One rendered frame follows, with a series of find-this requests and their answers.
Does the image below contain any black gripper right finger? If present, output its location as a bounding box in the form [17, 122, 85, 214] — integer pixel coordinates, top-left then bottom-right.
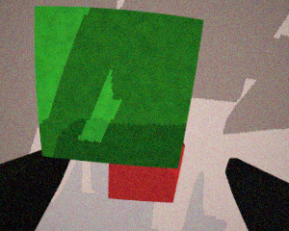
[225, 158, 289, 231]

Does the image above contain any green block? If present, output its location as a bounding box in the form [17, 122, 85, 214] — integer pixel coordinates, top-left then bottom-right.
[34, 5, 203, 168]

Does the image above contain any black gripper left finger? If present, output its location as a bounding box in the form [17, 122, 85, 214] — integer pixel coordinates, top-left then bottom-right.
[0, 150, 71, 231]

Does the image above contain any red block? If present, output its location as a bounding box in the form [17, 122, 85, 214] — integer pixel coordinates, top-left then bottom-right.
[107, 145, 184, 203]

